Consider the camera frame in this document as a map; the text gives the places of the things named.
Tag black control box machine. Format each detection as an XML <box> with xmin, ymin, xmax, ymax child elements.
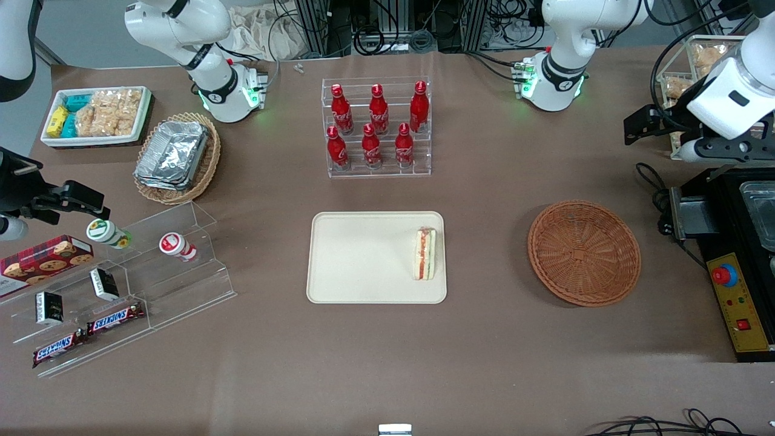
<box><xmin>669</xmin><ymin>165</ymin><xmax>775</xmax><ymax>363</ymax></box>

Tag clear acrylic stepped stand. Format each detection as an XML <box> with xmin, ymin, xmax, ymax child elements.
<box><xmin>118</xmin><ymin>202</ymin><xmax>237</xmax><ymax>331</ymax></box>
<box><xmin>0</xmin><ymin>260</ymin><xmax>152</xmax><ymax>379</ymax></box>

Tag yellow control panel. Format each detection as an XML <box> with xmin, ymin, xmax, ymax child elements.
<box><xmin>707</xmin><ymin>253</ymin><xmax>773</xmax><ymax>354</ymax></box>

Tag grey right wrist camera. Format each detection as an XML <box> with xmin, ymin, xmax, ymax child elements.
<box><xmin>0</xmin><ymin>215</ymin><xmax>28</xmax><ymax>243</ymax></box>

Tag beige cloth bag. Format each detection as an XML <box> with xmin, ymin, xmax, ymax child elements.
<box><xmin>227</xmin><ymin>5</ymin><xmax>306</xmax><ymax>61</ymax></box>

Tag stack of foil trays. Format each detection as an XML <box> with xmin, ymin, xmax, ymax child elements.
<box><xmin>134</xmin><ymin>120</ymin><xmax>209</xmax><ymax>190</ymax></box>

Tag beige plastic serving tray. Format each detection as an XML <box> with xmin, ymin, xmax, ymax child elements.
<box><xmin>306</xmin><ymin>211</ymin><xmax>447</xmax><ymax>304</ymax></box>

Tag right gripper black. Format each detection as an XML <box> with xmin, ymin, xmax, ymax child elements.
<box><xmin>0</xmin><ymin>148</ymin><xmax>111</xmax><ymax>220</ymax></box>

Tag white rectangular snack tray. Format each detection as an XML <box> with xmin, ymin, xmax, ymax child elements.
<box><xmin>41</xmin><ymin>86</ymin><xmax>152</xmax><ymax>148</ymax></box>

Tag clear plastic container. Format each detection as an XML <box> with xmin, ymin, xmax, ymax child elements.
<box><xmin>740</xmin><ymin>180</ymin><xmax>775</xmax><ymax>252</ymax></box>

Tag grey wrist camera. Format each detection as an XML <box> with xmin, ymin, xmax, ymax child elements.
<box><xmin>677</xmin><ymin>140</ymin><xmax>712</xmax><ymax>164</ymax></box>
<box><xmin>0</xmin><ymin>215</ymin><xmax>28</xmax><ymax>243</ymax></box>

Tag brown round wicker basket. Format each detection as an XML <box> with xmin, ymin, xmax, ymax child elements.
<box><xmin>527</xmin><ymin>200</ymin><xmax>641</xmax><ymax>307</ymax></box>

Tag light wicker oval basket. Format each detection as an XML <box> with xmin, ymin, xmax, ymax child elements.
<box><xmin>133</xmin><ymin>112</ymin><xmax>222</xmax><ymax>205</ymax></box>

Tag black machine power cable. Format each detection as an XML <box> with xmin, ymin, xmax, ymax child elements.
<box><xmin>635</xmin><ymin>162</ymin><xmax>674</xmax><ymax>237</ymax></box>

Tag red Coca-Cola bottle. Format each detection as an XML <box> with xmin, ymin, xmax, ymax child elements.
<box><xmin>395</xmin><ymin>123</ymin><xmax>415</xmax><ymax>168</ymax></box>
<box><xmin>331</xmin><ymin>84</ymin><xmax>354</xmax><ymax>135</ymax></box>
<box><xmin>362</xmin><ymin>124</ymin><xmax>383</xmax><ymax>169</ymax></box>
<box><xmin>409</xmin><ymin>81</ymin><xmax>430</xmax><ymax>134</ymax></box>
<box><xmin>327</xmin><ymin>125</ymin><xmax>349</xmax><ymax>169</ymax></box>
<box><xmin>369</xmin><ymin>84</ymin><xmax>389</xmax><ymax>135</ymax></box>

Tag black floor cables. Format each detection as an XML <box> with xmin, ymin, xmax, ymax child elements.
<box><xmin>584</xmin><ymin>409</ymin><xmax>775</xmax><ymax>436</ymax></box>

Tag yellow snack packet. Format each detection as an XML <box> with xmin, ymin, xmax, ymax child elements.
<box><xmin>47</xmin><ymin>106</ymin><xmax>69</xmax><ymax>137</ymax></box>

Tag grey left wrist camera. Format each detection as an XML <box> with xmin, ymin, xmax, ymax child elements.
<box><xmin>677</xmin><ymin>140</ymin><xmax>712</xmax><ymax>164</ymax></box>

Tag wrapped triangle sandwich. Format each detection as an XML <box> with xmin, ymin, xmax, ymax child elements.
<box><xmin>414</xmin><ymin>227</ymin><xmax>438</xmax><ymax>281</ymax></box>

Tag red tartan cookie box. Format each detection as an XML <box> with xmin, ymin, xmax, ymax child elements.
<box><xmin>0</xmin><ymin>235</ymin><xmax>94</xmax><ymax>297</ymax></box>

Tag clear acrylic bottle rack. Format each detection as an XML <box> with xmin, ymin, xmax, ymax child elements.
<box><xmin>321</xmin><ymin>77</ymin><xmax>432</xmax><ymax>178</ymax></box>

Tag red lid yogurt bottle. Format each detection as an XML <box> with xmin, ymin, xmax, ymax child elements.
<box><xmin>159</xmin><ymin>233</ymin><xmax>199</xmax><ymax>262</ymax></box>

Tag green lid yogurt bottle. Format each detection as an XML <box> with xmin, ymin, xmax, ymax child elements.
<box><xmin>86</xmin><ymin>219</ymin><xmax>132</xmax><ymax>250</ymax></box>

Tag small black white carton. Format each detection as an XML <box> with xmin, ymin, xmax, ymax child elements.
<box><xmin>90</xmin><ymin>268</ymin><xmax>120</xmax><ymax>302</ymax></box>
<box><xmin>35</xmin><ymin>291</ymin><xmax>65</xmax><ymax>326</ymax></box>

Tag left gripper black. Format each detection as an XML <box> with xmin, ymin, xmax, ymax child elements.
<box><xmin>624</xmin><ymin>103</ymin><xmax>775</xmax><ymax>163</ymax></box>

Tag Snickers chocolate bar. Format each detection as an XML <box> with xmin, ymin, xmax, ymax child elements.
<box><xmin>87</xmin><ymin>302</ymin><xmax>145</xmax><ymax>335</ymax></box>
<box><xmin>32</xmin><ymin>330</ymin><xmax>88</xmax><ymax>369</ymax></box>

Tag black background cable bundle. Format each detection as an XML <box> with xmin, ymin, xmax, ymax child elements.
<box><xmin>351</xmin><ymin>0</ymin><xmax>467</xmax><ymax>55</ymax></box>

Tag clear bag of rice crackers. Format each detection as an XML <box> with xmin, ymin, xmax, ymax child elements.
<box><xmin>76</xmin><ymin>89</ymin><xmax>143</xmax><ymax>137</ymax></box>

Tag white wire bread rack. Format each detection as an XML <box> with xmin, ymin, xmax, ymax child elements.
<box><xmin>657</xmin><ymin>35</ymin><xmax>775</xmax><ymax>161</ymax></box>

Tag aluminium frame post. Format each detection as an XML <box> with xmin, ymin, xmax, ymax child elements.
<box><xmin>300</xmin><ymin>0</ymin><xmax>352</xmax><ymax>58</ymax></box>
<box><xmin>461</xmin><ymin>0</ymin><xmax>488</xmax><ymax>50</ymax></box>

